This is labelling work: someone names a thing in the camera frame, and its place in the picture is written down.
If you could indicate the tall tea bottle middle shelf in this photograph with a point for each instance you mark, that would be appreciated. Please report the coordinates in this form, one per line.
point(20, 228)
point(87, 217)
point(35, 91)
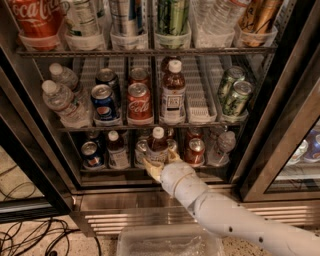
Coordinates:
point(173, 94)

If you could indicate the green can front right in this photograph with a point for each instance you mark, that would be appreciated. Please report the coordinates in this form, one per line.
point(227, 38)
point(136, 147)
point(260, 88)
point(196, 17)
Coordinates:
point(237, 98)

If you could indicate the green bottle top shelf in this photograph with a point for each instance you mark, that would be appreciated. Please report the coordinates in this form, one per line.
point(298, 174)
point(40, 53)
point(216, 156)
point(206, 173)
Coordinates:
point(172, 16)

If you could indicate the clear water bottle front middle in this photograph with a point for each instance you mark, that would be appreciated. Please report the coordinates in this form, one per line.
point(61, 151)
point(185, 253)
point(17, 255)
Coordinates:
point(61, 100)

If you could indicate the blue pepsi can bottom shelf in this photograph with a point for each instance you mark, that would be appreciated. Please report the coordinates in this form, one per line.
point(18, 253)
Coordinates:
point(93, 158)

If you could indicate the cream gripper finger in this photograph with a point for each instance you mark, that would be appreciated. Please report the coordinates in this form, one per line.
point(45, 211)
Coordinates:
point(173, 156)
point(154, 169)

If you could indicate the fridge glass door right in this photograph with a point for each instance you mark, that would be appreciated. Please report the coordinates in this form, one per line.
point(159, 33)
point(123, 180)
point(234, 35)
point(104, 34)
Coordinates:
point(282, 159)

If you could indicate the dark can behind pepsi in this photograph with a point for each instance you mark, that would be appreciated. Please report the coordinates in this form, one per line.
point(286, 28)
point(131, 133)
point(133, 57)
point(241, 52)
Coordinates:
point(108, 77)

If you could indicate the blue pepsi can middle shelf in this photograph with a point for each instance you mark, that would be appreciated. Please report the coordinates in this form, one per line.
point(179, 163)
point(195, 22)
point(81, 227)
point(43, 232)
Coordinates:
point(104, 102)

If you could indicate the clear plastic bin on floor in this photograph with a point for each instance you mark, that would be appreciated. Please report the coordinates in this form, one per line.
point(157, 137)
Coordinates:
point(168, 240)

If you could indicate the brown tea bottle behind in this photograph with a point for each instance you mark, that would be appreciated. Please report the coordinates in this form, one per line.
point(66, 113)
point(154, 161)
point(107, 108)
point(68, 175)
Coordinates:
point(118, 158)

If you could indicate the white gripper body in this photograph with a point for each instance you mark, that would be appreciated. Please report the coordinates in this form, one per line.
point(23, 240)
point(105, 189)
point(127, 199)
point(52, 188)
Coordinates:
point(175, 175)

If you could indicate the golden cans top shelf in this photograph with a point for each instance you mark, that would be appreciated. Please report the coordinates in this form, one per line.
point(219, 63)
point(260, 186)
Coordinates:
point(257, 21)

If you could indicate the silver green can bottom shelf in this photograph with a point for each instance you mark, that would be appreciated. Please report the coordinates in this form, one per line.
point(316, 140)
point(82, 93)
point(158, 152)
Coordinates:
point(140, 153)

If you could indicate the brown tea bottle white cap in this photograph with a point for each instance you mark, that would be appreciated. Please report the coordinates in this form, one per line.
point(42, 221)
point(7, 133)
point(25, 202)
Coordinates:
point(157, 146)

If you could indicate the copper can bottom shelf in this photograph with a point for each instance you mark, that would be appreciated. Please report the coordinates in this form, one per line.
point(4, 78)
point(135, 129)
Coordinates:
point(172, 144)

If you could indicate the green can rear right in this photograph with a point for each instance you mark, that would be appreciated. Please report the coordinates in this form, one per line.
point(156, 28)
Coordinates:
point(231, 75)

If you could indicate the red can behind coca-cola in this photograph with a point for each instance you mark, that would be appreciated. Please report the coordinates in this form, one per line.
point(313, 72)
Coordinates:
point(139, 75)

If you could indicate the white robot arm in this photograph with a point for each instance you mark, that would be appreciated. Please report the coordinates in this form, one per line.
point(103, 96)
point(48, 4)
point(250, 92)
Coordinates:
point(223, 216)

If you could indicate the clear water bottle rear middle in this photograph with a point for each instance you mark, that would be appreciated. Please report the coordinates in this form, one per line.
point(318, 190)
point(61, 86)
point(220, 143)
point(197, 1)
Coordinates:
point(66, 76)

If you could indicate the red coke can bottom shelf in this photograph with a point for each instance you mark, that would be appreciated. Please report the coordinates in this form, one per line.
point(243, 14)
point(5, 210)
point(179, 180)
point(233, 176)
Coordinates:
point(194, 153)

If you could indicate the large coca-cola bottle top shelf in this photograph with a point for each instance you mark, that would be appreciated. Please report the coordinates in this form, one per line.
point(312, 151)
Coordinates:
point(39, 23)

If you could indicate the clear water bottle bottom shelf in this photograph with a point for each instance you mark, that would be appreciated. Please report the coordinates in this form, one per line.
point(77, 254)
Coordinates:
point(218, 155)

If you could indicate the blue pepsi can shelf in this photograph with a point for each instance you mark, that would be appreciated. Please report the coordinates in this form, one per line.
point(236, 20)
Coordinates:
point(93, 158)
point(104, 102)

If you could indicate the empty white shelf tray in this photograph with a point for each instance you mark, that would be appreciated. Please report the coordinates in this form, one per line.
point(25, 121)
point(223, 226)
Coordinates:
point(199, 104)

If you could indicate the red coca-cola can middle shelf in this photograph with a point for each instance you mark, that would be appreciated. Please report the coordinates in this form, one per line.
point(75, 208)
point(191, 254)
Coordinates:
point(139, 102)

